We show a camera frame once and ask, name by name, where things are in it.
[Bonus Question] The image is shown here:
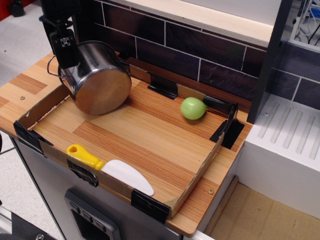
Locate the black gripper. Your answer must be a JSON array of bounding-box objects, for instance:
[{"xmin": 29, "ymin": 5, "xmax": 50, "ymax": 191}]
[{"xmin": 40, "ymin": 0, "xmax": 81, "ymax": 69}]

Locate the stainless steel pot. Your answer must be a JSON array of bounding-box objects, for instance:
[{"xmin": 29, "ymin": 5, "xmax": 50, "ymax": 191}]
[{"xmin": 56, "ymin": 41, "xmax": 132, "ymax": 115}]

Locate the grey oven control panel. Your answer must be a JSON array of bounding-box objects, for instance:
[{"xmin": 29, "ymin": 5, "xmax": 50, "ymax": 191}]
[{"xmin": 64, "ymin": 190, "xmax": 122, "ymax": 240}]

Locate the yellow handled white toy knife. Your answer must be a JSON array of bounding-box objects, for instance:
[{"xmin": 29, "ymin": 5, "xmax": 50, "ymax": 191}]
[{"xmin": 65, "ymin": 144, "xmax": 155, "ymax": 197}]

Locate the white sink drainboard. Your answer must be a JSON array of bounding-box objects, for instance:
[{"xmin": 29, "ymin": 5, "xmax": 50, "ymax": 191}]
[{"xmin": 236, "ymin": 95, "xmax": 320, "ymax": 218}]

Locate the dark grey vertical post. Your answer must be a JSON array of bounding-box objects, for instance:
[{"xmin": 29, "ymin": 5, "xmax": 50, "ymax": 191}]
[{"xmin": 247, "ymin": 0, "xmax": 292, "ymax": 124}]

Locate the black object on floor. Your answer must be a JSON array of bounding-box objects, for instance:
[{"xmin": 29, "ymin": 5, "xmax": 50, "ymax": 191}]
[{"xmin": 7, "ymin": 0, "xmax": 25, "ymax": 18}]

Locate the green toy pear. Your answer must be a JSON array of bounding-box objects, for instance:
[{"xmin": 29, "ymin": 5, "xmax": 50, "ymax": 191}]
[{"xmin": 180, "ymin": 97, "xmax": 207, "ymax": 120}]

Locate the cardboard fence with black tape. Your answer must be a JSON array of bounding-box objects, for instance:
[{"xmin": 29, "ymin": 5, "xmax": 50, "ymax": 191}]
[{"xmin": 11, "ymin": 60, "xmax": 251, "ymax": 234}]

